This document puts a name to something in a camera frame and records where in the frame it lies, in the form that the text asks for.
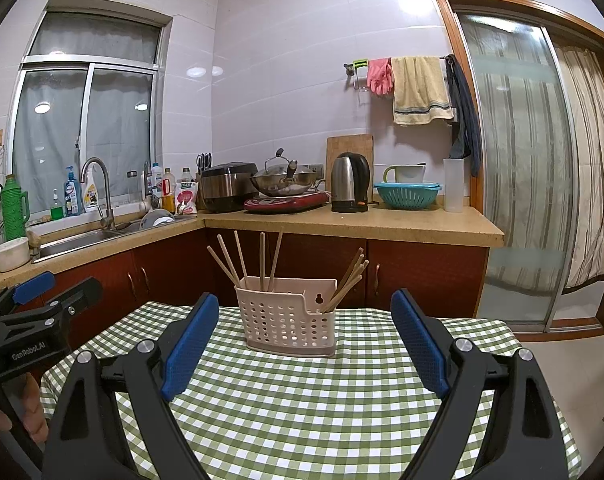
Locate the green thermos jug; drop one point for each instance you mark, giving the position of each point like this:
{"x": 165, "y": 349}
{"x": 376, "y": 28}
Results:
{"x": 14, "y": 210}

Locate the metal towel rack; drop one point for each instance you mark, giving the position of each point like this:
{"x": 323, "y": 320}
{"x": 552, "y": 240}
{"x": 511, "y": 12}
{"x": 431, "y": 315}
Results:
{"x": 352, "y": 66}

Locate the clear plastic bottle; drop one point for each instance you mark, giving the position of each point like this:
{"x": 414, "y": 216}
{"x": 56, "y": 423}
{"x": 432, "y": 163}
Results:
{"x": 184, "y": 177}

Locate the aluminium sliding window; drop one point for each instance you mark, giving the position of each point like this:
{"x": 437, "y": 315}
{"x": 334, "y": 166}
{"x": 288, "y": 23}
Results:
{"x": 56, "y": 135}

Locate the wooden door frame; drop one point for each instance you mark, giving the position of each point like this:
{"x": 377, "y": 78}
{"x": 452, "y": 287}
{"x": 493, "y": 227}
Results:
{"x": 444, "y": 35}

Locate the red induction cooker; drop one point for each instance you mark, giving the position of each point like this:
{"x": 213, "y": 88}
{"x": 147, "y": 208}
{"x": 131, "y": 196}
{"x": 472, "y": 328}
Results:
{"x": 287, "y": 203}

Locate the pink rubber glove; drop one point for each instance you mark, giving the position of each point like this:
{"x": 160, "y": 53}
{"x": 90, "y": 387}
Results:
{"x": 380, "y": 77}

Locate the green plastic hook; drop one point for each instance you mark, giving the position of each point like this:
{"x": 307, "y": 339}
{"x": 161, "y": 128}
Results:
{"x": 361, "y": 63}

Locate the beige striped curtain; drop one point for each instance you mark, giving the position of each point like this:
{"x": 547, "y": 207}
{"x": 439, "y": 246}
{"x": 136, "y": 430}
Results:
{"x": 587, "y": 160}

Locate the blue dish soap bottle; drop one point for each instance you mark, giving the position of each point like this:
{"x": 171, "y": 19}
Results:
{"x": 71, "y": 197}

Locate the steel electric kettle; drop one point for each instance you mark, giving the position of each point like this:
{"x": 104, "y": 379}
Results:
{"x": 349, "y": 180}

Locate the dark hanging cloth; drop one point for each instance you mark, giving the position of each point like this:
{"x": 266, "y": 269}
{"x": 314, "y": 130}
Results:
{"x": 464, "y": 110}

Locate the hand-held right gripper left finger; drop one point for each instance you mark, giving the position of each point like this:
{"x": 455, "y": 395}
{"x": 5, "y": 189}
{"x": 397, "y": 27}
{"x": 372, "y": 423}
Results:
{"x": 191, "y": 345}

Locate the white enamel pot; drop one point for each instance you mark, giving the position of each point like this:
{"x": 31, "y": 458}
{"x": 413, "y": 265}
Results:
{"x": 11, "y": 257}

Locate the white bottle with blue cap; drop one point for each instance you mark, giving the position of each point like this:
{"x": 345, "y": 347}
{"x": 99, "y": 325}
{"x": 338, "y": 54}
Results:
{"x": 156, "y": 180}

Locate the stainless steel sink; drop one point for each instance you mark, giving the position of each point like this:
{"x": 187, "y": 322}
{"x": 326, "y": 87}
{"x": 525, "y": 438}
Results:
{"x": 76, "y": 242}

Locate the wooden knife block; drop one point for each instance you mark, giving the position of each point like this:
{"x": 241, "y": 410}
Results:
{"x": 199, "y": 190}

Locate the teal plastic colander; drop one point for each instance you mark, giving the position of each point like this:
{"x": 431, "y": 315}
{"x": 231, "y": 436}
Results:
{"x": 407, "y": 195}

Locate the green checkered tablecloth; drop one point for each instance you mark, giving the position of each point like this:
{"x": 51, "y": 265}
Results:
{"x": 302, "y": 410}

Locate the pink perforated utensil holder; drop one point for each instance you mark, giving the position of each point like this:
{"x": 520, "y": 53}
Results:
{"x": 269, "y": 299}

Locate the black rice cooker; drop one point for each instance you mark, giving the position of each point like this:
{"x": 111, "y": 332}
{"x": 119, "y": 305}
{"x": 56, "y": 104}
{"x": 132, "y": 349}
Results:
{"x": 226, "y": 187}

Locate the small steel tap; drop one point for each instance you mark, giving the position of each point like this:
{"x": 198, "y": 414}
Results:
{"x": 146, "y": 200}

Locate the frosted glass sliding door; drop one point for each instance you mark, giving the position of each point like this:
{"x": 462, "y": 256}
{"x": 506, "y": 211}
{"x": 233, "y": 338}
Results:
{"x": 517, "y": 160}

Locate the wall power outlet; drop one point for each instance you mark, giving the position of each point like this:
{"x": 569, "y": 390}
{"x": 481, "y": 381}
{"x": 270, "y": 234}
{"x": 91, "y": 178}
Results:
{"x": 316, "y": 169}

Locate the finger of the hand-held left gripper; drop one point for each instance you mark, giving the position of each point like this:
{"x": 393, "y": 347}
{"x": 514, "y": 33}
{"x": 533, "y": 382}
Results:
{"x": 34, "y": 284}
{"x": 76, "y": 295}

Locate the beige striped towel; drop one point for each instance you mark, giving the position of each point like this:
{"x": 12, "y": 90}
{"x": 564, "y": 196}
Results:
{"x": 419, "y": 90}

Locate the wooden cutting board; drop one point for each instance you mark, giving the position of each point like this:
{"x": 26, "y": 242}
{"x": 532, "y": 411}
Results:
{"x": 349, "y": 145}

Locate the white spray bottle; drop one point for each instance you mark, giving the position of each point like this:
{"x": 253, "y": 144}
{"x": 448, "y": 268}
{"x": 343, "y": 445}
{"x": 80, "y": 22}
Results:
{"x": 90, "y": 195}

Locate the translucent white jug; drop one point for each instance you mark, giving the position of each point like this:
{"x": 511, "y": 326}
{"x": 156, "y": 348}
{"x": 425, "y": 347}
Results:
{"x": 456, "y": 185}

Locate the white and green cup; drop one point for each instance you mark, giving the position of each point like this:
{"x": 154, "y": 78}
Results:
{"x": 407, "y": 174}

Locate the white plate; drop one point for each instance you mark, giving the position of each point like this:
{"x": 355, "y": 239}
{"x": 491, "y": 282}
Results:
{"x": 156, "y": 217}

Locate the steel wok lid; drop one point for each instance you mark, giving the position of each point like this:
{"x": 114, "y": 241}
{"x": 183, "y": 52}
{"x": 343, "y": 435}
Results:
{"x": 277, "y": 167}

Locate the small green pump bottle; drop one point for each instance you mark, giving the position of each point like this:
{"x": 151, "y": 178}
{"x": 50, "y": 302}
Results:
{"x": 56, "y": 210}

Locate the steel wok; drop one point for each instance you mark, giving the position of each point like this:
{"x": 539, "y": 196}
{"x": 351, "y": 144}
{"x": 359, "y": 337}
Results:
{"x": 282, "y": 187}

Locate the steel gooseneck faucet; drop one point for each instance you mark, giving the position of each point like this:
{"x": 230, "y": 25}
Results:
{"x": 106, "y": 205}

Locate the pink refill pouch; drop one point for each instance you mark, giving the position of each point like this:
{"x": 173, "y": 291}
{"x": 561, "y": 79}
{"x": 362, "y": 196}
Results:
{"x": 186, "y": 200}

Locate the yellow oil bottle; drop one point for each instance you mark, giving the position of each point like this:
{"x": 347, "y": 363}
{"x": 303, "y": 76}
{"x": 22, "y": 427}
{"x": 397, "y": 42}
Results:
{"x": 168, "y": 195}

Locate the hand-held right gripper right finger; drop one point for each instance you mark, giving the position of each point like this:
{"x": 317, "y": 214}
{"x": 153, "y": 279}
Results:
{"x": 419, "y": 345}

